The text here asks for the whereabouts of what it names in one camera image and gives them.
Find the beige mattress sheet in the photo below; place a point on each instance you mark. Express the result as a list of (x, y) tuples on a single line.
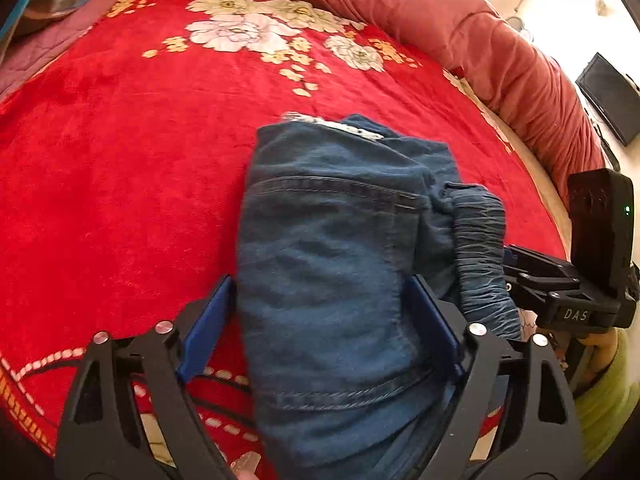
[(545, 195)]

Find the person's green clothing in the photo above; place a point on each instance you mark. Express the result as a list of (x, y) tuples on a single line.
[(610, 410)]

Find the rose pink duvet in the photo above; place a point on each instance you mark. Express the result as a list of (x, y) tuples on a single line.
[(450, 20)]

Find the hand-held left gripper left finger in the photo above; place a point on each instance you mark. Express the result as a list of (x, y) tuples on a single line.
[(207, 325)]

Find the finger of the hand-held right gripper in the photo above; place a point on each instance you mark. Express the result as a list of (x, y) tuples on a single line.
[(540, 262), (530, 287)]

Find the black flat screen television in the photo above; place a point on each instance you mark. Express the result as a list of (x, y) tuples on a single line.
[(615, 100)]

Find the red floral blanket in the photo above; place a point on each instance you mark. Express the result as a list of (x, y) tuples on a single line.
[(125, 160)]

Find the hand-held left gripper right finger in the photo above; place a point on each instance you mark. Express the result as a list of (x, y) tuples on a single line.
[(432, 320)]

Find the mauve quilted sheet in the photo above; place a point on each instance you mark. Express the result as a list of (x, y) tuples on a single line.
[(45, 45)]

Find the blue denim pants lace trim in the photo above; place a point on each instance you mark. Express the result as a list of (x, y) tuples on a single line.
[(325, 240)]

